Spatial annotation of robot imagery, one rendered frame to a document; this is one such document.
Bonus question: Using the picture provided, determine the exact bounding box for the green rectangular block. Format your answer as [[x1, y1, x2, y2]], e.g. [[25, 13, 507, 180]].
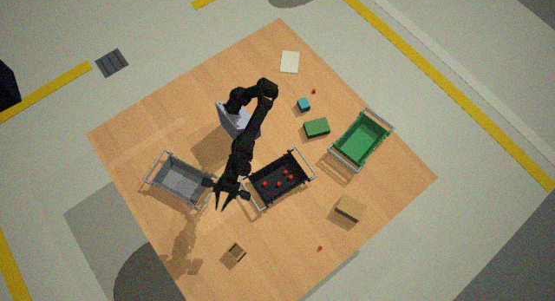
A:
[[303, 117, 331, 139]]

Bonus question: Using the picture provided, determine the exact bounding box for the small teal block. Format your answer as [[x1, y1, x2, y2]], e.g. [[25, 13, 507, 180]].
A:
[[297, 97, 310, 113]]

